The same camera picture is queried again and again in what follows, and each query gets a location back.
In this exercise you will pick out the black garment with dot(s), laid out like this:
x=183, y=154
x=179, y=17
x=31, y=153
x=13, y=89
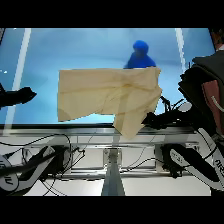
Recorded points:
x=198, y=76

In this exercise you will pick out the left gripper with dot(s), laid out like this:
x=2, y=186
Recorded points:
x=21, y=95

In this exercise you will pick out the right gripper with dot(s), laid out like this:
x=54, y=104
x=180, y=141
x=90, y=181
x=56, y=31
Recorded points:
x=155, y=120

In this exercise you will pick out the person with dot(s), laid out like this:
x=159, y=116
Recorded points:
x=218, y=36

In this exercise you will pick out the silver frame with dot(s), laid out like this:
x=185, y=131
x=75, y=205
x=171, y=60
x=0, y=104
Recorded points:
x=113, y=140

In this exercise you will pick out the yellow garment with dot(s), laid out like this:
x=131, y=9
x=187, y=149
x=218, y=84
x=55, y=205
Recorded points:
x=106, y=93

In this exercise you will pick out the red-brown garment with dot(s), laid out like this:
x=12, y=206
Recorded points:
x=213, y=100

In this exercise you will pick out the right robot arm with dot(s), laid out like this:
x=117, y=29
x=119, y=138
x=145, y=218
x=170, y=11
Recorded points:
x=200, y=163

